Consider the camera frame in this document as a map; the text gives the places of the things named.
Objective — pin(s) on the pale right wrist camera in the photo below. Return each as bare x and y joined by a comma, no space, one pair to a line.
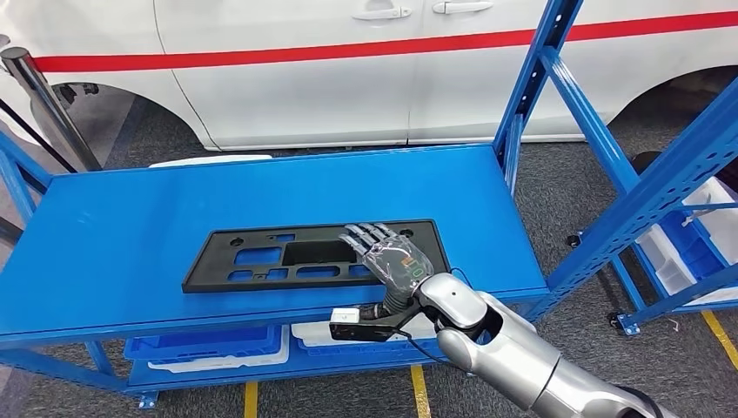
345,315

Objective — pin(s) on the large white plastic bin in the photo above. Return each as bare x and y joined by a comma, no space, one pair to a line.
715,225

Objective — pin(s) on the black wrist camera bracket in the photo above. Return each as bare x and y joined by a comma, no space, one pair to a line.
369,330

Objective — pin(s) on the blue plastic bin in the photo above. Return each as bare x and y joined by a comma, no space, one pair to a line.
202,343
357,348
692,248

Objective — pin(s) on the chrome stanchion post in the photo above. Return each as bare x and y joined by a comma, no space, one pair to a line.
34,86

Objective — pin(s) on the black plastic car part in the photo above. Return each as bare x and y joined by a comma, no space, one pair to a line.
323,252

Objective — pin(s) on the white car with red stripe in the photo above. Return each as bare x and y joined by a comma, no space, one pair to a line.
288,104

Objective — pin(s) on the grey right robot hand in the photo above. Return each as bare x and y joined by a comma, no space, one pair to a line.
398,262

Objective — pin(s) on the white flat panel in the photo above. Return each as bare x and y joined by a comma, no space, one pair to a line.
213,160

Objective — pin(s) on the blue metal shelf rack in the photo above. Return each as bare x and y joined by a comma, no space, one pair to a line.
628,294
173,231

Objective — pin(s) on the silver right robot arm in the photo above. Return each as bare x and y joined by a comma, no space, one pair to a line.
519,357

